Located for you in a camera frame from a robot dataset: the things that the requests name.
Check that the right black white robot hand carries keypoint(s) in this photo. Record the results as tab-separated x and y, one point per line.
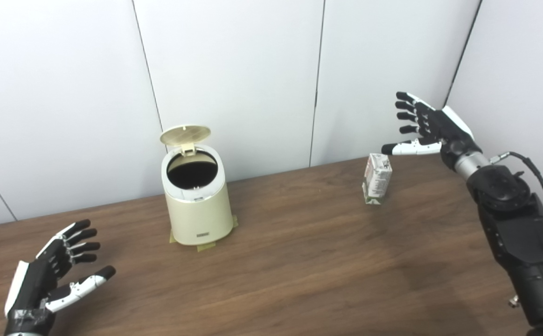
453	135

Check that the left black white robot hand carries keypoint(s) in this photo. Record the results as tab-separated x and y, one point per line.
38	280

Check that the white green milk carton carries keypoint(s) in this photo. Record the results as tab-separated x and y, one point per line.
376	179

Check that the cream-colored bin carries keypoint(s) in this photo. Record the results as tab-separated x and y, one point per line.
199	214

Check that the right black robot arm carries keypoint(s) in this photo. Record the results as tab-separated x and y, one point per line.
523	233

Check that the small silver plug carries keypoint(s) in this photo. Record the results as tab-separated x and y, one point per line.
514	300

